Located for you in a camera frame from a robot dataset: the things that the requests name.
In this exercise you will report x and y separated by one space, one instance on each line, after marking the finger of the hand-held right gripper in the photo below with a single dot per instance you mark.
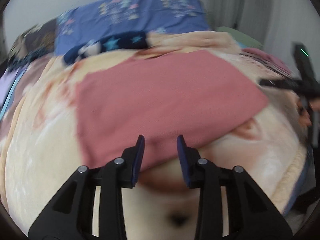
280 83

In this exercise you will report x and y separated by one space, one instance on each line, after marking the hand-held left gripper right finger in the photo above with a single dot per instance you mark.
183 162

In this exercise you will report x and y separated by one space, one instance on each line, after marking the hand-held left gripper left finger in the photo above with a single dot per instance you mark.
138 160

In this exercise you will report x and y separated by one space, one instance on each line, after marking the pink sweater with bear print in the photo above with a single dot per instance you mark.
162 100

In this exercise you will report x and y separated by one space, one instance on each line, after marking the person's right hand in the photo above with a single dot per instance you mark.
303 120

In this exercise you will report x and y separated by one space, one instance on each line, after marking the folded pink garment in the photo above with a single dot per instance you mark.
272 60

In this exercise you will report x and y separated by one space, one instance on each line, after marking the green pillow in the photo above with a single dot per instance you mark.
242 38

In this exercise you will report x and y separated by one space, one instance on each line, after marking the white pleated curtain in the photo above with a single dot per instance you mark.
262 10

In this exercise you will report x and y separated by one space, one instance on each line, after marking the cream printed plush blanket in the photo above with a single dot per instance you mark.
50 155

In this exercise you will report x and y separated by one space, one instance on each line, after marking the navy star print cloth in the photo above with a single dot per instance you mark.
112 43

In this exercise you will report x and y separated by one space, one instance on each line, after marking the blue tree-print pillow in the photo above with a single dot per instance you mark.
150 17

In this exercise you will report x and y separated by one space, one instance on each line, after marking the lilac cloth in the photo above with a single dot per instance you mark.
7 85

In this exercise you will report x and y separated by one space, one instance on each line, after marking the dark grey cloth pile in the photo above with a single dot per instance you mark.
27 56

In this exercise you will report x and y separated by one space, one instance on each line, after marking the dark floral headboard cover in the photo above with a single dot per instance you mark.
35 36

